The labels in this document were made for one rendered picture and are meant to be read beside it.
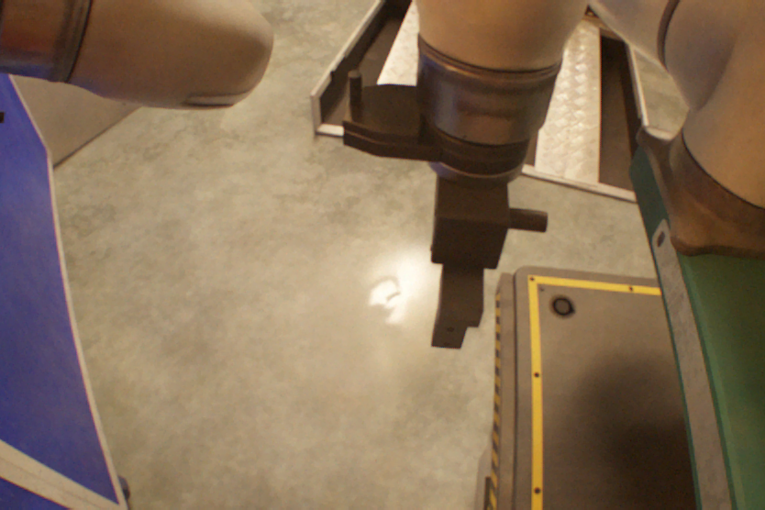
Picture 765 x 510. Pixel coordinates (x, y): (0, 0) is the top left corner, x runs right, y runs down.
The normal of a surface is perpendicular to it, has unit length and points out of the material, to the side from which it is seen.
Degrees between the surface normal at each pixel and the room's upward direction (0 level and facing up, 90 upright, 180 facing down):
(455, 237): 90
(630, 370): 0
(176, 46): 76
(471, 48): 101
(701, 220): 15
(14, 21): 84
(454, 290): 0
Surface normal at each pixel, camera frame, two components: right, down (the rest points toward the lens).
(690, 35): -0.97, 0.15
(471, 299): 0.00, -0.62
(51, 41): 0.47, 0.73
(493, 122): -0.13, 0.78
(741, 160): -0.78, 0.55
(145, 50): 0.51, 0.55
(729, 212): -0.65, 0.53
